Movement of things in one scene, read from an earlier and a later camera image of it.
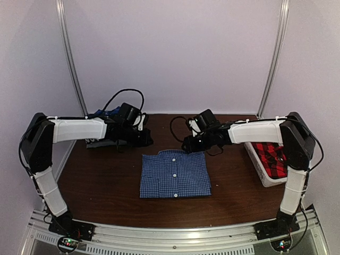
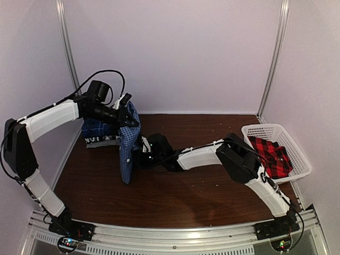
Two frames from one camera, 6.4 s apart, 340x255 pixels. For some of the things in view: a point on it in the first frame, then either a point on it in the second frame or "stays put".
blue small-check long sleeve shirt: x=172 y=173 → x=129 y=137
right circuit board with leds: x=281 y=245 stays put
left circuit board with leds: x=67 y=244 stays put
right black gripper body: x=205 y=144 → x=148 y=162
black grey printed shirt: x=91 y=143 stays put
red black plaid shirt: x=274 y=157 stays put
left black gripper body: x=134 y=139 → x=101 y=114
